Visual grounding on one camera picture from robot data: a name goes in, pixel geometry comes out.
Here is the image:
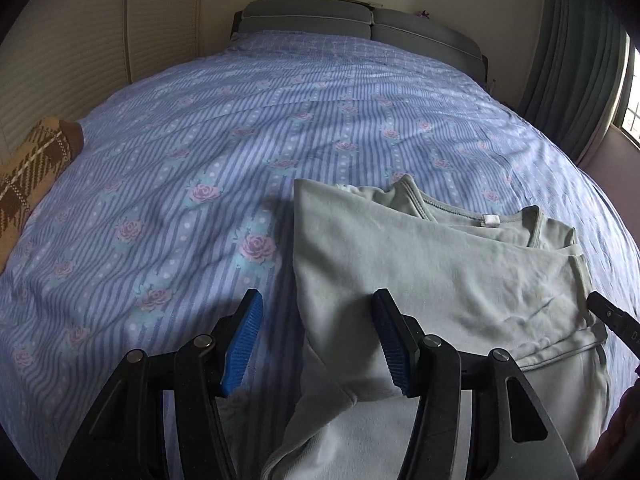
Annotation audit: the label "light green long-sleeve shirt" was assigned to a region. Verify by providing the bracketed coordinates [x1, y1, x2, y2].
[262, 177, 610, 479]

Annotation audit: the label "blue striped floral bedsheet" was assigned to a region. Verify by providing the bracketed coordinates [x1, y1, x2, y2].
[1, 32, 639, 479]

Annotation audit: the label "brown plaid folded garment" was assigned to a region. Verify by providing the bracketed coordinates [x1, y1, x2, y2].
[0, 116, 85, 270]

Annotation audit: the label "teal green curtain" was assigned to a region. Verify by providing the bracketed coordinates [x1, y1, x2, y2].
[518, 0, 629, 165]

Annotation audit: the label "grey upholstered headboard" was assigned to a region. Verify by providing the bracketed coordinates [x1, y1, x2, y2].
[231, 0, 488, 86]

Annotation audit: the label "window with metal railing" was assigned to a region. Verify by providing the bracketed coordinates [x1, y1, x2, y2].
[614, 44, 639, 144]

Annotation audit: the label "beige louvered wardrobe doors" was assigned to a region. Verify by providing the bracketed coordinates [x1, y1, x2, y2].
[1, 0, 200, 159]

